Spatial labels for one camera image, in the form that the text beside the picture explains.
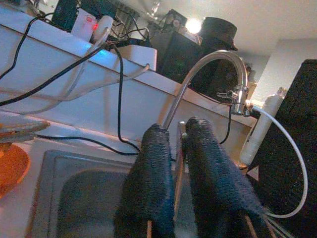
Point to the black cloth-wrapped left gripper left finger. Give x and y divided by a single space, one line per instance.
148 178

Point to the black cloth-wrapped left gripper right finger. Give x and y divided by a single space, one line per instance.
213 178

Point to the stainless steel sink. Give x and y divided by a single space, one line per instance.
86 198

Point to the white cylindrical water filter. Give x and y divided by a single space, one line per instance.
262 124

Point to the white raised counter ledge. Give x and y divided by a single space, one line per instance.
148 104

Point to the black textured box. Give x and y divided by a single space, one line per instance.
292 138

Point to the chrome gooseneck faucet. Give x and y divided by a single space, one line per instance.
238 65

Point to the white box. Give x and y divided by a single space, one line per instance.
138 55

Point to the black computer box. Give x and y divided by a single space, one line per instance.
178 54

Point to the orange bowl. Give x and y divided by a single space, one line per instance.
12 168

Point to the pale green plate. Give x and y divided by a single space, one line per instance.
17 137

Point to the white plug adapter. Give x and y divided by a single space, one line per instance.
104 23

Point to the white power strip red light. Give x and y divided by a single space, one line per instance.
83 23

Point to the small black box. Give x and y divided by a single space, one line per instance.
63 13

